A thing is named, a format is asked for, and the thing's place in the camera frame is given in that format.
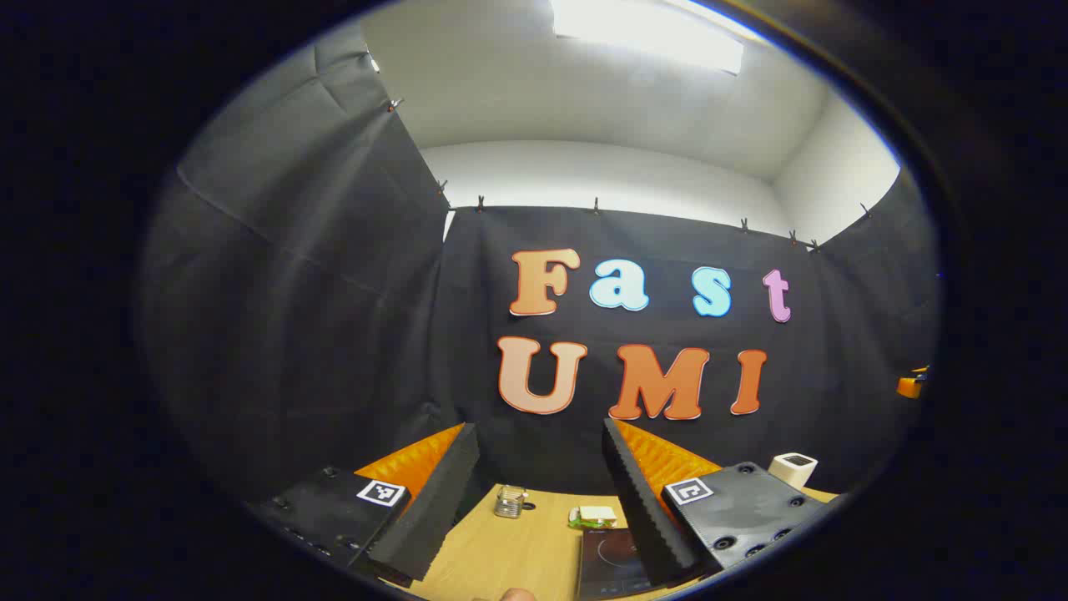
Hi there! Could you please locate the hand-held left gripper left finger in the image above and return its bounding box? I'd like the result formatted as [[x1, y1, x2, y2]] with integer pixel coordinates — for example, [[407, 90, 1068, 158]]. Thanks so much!
[[246, 422, 482, 589]]

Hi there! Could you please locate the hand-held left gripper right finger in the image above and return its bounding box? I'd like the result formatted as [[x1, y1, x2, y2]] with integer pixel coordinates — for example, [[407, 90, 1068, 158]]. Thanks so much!
[[602, 417, 848, 589]]

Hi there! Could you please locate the black induction cooktop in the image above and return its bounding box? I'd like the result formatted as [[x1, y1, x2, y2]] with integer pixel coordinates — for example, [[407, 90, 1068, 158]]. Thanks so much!
[[578, 528, 660, 600]]

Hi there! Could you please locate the white toaster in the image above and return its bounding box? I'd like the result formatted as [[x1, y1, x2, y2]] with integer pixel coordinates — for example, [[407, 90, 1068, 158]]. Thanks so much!
[[768, 452, 819, 490]]

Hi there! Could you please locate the black backdrop cloth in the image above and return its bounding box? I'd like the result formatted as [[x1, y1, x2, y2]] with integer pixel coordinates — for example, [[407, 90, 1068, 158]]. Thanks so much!
[[138, 21, 942, 514]]

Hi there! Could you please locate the row of small cloth clips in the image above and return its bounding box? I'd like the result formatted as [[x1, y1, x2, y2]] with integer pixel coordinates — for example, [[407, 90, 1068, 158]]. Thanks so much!
[[385, 98, 873, 253]]

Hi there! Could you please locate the ceiling light panel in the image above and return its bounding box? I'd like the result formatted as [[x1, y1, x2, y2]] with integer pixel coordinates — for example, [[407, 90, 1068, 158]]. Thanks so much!
[[551, 0, 745, 74]]

